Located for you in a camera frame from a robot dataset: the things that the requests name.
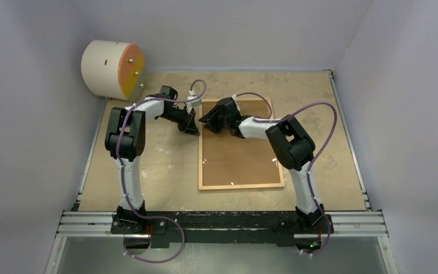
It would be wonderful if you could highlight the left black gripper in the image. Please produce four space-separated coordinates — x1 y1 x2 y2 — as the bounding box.
160 106 200 136

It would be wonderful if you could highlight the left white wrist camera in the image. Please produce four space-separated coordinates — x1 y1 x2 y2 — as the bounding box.
185 90 202 112

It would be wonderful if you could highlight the wooden picture frame with glass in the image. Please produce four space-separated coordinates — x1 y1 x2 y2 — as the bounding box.
198 98 286 191

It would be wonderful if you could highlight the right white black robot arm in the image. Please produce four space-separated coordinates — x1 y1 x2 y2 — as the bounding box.
199 97 322 232

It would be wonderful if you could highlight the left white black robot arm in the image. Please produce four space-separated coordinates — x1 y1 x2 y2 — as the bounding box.
105 86 201 233

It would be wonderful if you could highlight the white cylindrical drum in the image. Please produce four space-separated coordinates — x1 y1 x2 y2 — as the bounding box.
80 40 147 101

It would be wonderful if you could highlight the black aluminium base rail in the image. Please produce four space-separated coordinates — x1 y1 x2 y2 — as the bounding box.
57 211 388 251

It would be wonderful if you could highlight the brown cardboard backing board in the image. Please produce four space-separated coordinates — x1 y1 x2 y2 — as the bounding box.
202 101 281 186

